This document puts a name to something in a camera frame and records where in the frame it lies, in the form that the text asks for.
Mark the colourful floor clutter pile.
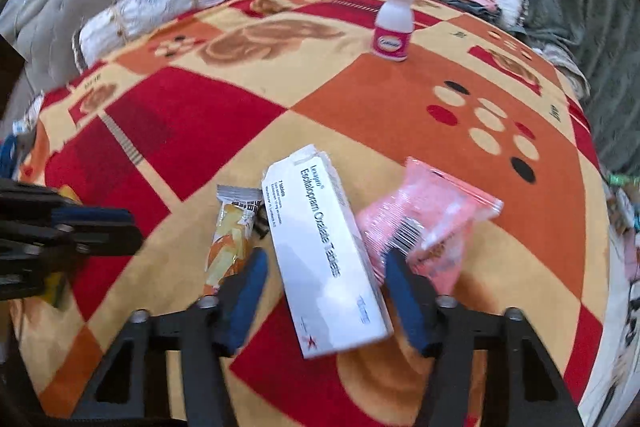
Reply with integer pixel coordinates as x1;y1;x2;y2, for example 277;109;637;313
607;172;640;233

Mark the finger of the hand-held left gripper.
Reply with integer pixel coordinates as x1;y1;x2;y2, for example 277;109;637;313
55;223;143;259
47;202;136;230

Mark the red orange printed blanket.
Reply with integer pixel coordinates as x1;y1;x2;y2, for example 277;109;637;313
10;0;613;427

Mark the long white medicine box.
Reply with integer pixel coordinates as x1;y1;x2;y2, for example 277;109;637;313
261;144;393;360

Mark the grey bedding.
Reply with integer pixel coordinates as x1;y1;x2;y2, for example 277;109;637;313
520;27;591;98

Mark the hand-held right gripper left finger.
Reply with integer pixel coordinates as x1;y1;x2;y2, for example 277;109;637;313
70;247;271;427

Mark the pink plastic packet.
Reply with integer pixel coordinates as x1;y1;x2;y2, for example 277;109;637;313
356;156;505;295

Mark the white bottle pink label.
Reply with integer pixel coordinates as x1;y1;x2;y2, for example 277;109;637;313
370;0;417;62

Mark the orange snack wrapper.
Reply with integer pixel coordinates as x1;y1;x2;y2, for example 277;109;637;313
200;184;265;298

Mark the small white crumpled cloth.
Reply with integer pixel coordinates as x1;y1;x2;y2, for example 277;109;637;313
12;119;39;144

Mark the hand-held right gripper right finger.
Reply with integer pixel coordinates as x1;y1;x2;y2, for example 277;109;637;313
382;249;583;427

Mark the dark cloth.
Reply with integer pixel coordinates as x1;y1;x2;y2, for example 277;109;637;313
450;0;496;20

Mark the cream bolster pillow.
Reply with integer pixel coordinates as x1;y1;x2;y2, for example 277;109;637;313
72;0;227;75

